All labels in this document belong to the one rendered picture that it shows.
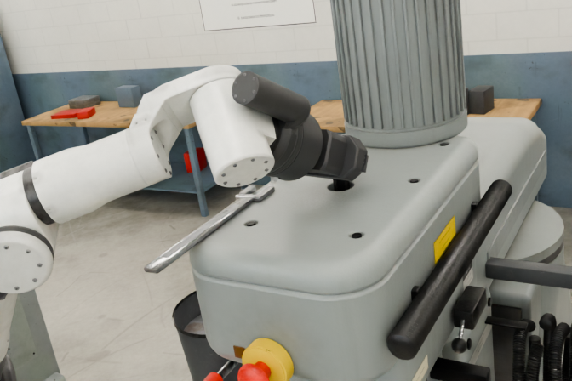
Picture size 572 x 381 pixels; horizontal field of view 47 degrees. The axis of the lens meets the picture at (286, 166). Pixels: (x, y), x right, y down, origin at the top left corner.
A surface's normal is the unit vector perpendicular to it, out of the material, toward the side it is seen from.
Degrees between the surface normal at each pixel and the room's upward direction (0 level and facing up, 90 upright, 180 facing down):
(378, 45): 90
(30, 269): 105
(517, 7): 90
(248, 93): 60
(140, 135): 47
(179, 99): 135
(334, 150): 90
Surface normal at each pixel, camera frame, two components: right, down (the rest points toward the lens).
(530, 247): -0.14, -0.93
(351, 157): -0.58, -0.18
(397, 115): -0.28, 0.35
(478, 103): -0.63, 0.34
